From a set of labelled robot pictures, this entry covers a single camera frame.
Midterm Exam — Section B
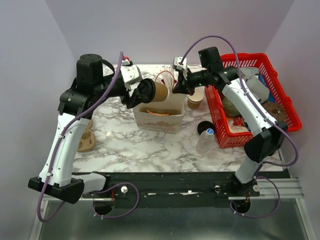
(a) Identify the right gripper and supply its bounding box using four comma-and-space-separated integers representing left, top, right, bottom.
172, 66, 211, 96

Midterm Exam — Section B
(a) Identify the brown paper coffee cup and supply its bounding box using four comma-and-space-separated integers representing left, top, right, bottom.
152, 82, 170, 102

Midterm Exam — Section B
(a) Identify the paper takeout bag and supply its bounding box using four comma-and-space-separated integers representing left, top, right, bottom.
132, 69, 187, 134

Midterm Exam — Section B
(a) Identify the black coffee cup lid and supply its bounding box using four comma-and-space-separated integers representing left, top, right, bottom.
137, 78, 156, 104

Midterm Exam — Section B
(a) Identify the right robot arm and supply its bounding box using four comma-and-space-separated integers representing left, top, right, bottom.
172, 47, 288, 196

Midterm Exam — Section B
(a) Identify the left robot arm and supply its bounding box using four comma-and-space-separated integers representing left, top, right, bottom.
28, 53, 144, 204

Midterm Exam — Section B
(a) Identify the stack of black lids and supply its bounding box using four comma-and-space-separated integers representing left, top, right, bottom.
197, 120, 215, 135

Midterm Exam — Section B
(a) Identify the green melon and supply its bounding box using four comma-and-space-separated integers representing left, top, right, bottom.
222, 97, 241, 118

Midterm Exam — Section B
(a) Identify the clear plastic water bottle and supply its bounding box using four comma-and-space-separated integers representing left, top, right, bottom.
195, 128, 215, 155

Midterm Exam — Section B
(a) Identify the red plastic basket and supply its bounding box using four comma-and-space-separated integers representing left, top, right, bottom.
204, 53, 302, 149

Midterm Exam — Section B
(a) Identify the grey crumpled bag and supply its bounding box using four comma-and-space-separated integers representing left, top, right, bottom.
240, 67, 270, 104

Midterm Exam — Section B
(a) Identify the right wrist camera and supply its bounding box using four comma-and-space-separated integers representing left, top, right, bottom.
172, 56, 188, 79

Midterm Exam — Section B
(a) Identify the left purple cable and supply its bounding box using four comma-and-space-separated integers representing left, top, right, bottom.
36, 51, 140, 223

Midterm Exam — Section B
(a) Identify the purple cable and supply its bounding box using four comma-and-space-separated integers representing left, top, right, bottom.
181, 35, 300, 219
36, 51, 140, 223

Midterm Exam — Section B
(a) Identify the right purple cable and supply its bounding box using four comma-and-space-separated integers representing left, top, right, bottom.
181, 35, 300, 219

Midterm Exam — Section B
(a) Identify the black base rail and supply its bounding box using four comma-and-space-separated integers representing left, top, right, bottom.
83, 172, 260, 209

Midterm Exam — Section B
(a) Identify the aluminium frame rail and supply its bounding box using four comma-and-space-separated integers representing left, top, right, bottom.
79, 177, 304, 202

